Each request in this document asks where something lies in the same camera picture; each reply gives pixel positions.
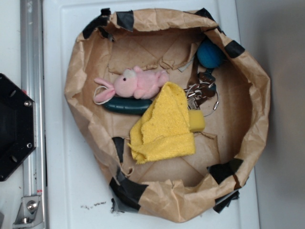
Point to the brown paper bag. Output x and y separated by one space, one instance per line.
181 188

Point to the silver key bunch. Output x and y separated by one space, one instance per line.
200 88

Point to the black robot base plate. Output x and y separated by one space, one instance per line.
17 139

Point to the yellow sponge block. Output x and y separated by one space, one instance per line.
196 121

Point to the pink plush bunny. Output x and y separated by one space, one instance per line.
134 82

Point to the white plastic tray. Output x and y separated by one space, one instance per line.
78 194

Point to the metal corner bracket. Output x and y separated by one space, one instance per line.
30 213

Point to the aluminium profile rail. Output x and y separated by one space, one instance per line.
32 81

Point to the yellow microfiber cloth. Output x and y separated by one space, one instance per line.
163 131

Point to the blue ball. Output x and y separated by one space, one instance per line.
210 55

